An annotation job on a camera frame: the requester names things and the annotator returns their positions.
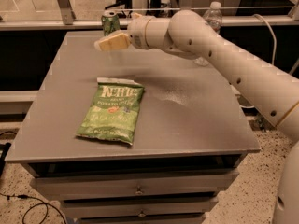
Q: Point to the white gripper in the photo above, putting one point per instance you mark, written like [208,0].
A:
[136,34]

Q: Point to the green soda can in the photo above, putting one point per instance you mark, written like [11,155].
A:
[110,22]

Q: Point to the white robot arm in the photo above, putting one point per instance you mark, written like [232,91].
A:
[274,93]

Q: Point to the clear plastic water bottle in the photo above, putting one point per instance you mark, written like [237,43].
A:
[213,16]

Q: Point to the green Kettle chips bag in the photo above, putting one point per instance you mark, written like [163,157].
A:
[113,113]

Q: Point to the grey drawer cabinet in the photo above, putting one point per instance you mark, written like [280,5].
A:
[189,120]

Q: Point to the top grey drawer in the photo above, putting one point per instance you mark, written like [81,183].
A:
[133,185]

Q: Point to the grey drawer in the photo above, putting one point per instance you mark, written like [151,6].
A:
[133,185]
[140,207]

